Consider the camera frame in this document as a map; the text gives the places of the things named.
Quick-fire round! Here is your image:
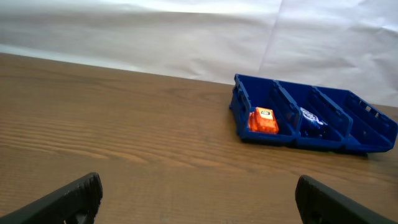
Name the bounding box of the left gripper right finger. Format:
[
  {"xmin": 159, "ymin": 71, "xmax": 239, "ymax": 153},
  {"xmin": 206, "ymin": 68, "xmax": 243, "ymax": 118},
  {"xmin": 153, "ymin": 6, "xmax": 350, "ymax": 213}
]
[{"xmin": 294, "ymin": 174, "xmax": 398, "ymax": 224}]

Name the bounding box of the orange candy box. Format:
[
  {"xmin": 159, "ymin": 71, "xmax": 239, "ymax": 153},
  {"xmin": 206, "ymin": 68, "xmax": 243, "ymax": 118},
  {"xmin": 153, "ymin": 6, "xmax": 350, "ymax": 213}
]
[
  {"xmin": 248, "ymin": 111, "xmax": 257, "ymax": 133},
  {"xmin": 253, "ymin": 106, "xmax": 280, "ymax": 135}
]

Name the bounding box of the blue candy pack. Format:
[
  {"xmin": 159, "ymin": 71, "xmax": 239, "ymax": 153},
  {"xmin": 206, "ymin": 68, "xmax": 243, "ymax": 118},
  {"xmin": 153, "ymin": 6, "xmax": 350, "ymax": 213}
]
[{"xmin": 298, "ymin": 107, "xmax": 329, "ymax": 138}]

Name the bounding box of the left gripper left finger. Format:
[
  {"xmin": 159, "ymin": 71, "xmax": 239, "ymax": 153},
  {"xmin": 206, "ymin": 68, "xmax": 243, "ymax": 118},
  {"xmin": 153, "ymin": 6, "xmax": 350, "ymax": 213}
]
[{"xmin": 0, "ymin": 172, "xmax": 104, "ymax": 224}]

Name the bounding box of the blue tray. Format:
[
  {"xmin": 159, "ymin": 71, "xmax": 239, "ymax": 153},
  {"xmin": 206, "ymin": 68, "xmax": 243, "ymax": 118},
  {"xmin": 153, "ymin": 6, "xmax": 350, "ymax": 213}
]
[{"xmin": 229, "ymin": 73, "xmax": 398, "ymax": 156}]

